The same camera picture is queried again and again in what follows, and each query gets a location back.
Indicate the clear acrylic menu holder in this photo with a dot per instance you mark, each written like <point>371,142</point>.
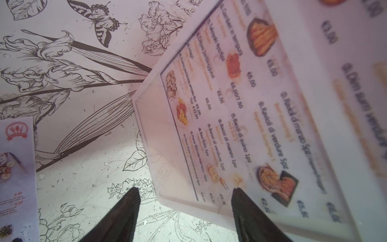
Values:
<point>242,121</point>

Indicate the new dish-list menu sheet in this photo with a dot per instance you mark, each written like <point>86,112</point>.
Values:
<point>257,115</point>

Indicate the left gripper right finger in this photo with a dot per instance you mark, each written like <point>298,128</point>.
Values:
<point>252,225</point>

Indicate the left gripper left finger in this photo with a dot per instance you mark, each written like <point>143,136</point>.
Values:
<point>119,224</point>

